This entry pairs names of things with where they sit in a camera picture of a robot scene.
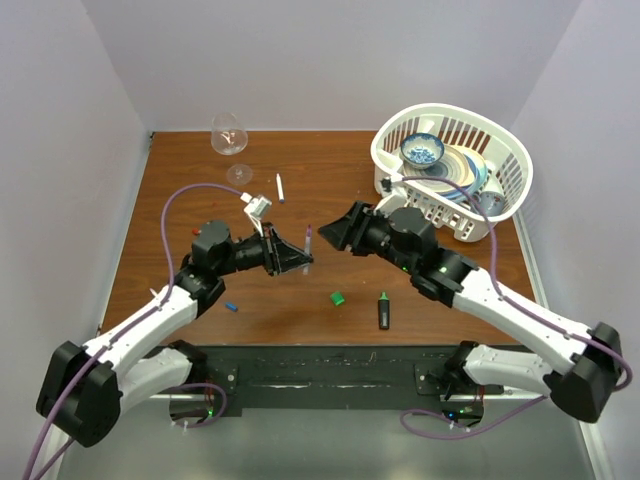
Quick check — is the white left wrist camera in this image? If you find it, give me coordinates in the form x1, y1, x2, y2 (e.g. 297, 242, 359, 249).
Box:
241, 192, 272, 222

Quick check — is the purple highlighter pen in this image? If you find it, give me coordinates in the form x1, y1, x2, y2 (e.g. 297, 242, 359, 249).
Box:
302, 224, 313, 275

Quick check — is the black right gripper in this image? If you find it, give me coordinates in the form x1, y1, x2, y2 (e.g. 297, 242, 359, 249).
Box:
318, 199, 417, 274

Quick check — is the blue white patterned bowl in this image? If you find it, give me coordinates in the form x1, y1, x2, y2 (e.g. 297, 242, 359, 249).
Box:
400, 133, 445, 170

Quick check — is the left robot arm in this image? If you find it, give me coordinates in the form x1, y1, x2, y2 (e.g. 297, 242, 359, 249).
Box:
36, 220, 313, 447

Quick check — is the clear wine glass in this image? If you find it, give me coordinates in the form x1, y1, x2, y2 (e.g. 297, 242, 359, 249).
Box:
210, 112, 253, 186

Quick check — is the green highlighter with black body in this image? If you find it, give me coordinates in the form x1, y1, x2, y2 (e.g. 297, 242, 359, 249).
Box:
377, 292, 391, 330

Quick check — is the green highlighter cap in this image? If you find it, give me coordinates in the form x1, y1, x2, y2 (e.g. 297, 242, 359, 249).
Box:
330, 291, 345, 306

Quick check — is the white plastic dish basket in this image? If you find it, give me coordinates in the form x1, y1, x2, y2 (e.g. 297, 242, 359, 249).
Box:
370, 103, 533, 242

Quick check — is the white blue acrylic marker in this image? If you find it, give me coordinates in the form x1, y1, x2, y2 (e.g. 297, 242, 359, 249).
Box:
275, 173, 285, 204

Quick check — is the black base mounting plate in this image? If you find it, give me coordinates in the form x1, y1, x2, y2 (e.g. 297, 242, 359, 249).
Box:
170, 362, 484, 426

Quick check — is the grey patterned mug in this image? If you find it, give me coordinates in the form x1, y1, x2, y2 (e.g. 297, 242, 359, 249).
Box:
471, 191, 506, 217

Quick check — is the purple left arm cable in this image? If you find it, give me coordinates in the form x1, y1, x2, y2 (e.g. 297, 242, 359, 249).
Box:
19, 182, 251, 480

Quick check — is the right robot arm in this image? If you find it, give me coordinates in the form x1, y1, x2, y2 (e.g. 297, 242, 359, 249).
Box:
318, 201, 623, 423

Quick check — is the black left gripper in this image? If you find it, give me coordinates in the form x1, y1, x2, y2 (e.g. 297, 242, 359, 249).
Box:
215, 221, 312, 276

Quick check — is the striped beige plate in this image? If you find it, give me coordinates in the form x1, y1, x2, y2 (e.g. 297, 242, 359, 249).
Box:
403, 146, 476, 196

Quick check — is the blue rimmed plate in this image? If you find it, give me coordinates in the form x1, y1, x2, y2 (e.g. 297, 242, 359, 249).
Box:
440, 147, 489, 195

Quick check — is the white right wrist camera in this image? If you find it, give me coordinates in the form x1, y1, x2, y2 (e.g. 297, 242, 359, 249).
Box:
375, 173, 407, 216

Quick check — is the black table edge rail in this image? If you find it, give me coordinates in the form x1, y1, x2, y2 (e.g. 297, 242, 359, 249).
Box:
134, 343, 506, 401

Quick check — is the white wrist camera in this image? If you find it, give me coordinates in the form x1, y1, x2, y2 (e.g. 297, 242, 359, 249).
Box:
241, 192, 272, 222
375, 173, 407, 216

